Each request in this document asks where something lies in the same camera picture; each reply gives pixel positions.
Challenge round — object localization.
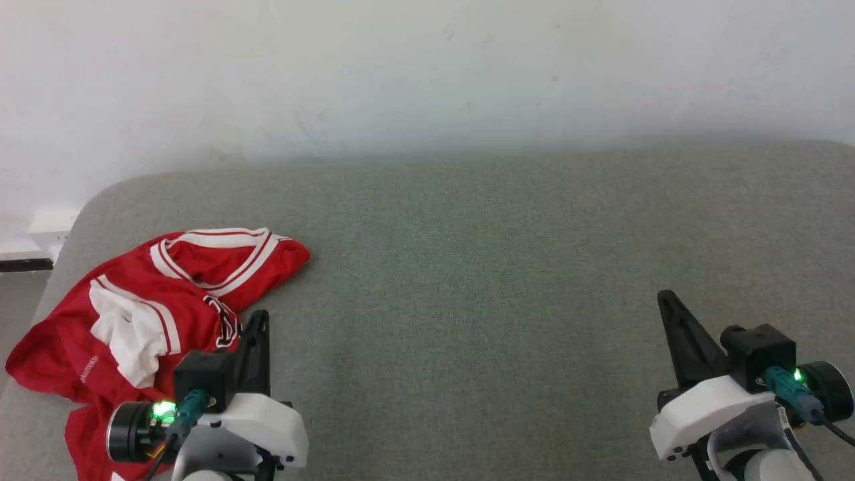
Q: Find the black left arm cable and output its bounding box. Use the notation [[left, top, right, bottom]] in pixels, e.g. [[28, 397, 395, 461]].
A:
[[143, 433, 180, 481]]

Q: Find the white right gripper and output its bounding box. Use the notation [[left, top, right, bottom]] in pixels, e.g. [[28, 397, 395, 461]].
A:
[[650, 289, 777, 462]]

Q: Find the teal left camera connector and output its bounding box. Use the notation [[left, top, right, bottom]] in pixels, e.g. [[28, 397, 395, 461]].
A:
[[172, 390, 213, 432]]

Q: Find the teal right camera connector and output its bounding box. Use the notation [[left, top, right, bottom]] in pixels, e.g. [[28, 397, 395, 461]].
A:
[[763, 365, 826, 426]]

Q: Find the grey fabric sofa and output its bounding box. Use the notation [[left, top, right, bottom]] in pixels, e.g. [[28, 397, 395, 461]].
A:
[[0, 140, 855, 481]]

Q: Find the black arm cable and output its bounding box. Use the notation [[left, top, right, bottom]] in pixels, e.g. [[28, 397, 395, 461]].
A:
[[820, 414, 855, 447], [143, 433, 180, 481]]

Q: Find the white wall trunking box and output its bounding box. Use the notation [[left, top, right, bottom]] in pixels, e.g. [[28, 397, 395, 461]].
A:
[[27, 206, 82, 263]]

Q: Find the red and white jersey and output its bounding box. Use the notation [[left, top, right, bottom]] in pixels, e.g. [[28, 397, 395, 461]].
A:
[[5, 227, 311, 481]]

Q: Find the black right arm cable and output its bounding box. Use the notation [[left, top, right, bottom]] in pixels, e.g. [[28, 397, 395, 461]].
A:
[[820, 414, 855, 447]]

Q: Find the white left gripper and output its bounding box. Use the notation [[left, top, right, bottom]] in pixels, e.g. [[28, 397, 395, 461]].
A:
[[194, 309, 310, 469]]

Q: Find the teal camera connector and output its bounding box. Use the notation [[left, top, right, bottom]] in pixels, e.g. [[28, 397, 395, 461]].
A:
[[763, 365, 826, 426], [172, 390, 213, 432]]

